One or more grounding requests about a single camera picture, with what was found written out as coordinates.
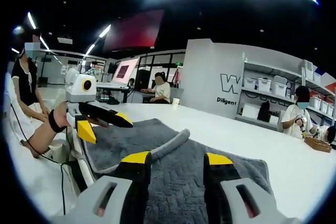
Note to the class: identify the grey towel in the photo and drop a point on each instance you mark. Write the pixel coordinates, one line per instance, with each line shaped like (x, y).
(176, 182)

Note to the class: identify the black bag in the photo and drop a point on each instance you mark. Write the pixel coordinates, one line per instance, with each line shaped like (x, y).
(263, 112)

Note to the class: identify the black monitor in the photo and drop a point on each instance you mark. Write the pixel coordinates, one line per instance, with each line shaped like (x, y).
(143, 79)

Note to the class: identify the grey metal shelf rack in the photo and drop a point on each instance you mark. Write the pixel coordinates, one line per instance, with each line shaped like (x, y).
(262, 93)

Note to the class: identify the large red hanging screen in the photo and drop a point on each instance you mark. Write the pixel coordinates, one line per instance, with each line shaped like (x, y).
(134, 31)

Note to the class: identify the white open laptop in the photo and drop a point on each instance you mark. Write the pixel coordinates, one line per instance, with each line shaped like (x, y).
(126, 70)

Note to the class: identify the person's left hand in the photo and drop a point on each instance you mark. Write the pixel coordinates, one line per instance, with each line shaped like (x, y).
(63, 110)

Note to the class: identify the white box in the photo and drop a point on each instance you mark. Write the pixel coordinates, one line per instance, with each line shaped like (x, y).
(249, 111)

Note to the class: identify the small black pouch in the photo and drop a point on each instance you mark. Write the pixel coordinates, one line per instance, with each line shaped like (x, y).
(113, 101)

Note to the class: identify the pink hanging garment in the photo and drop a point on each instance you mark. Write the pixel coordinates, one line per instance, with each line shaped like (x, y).
(179, 77)

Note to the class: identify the brown wicker basket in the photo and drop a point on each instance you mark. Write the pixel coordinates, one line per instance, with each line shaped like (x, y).
(317, 144)

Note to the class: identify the white paper cup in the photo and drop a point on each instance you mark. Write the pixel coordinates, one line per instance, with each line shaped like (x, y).
(176, 102)

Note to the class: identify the row of white storage bins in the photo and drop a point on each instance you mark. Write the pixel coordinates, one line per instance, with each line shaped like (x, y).
(279, 85)

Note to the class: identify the black wristband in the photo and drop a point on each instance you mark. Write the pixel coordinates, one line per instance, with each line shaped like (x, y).
(53, 123)

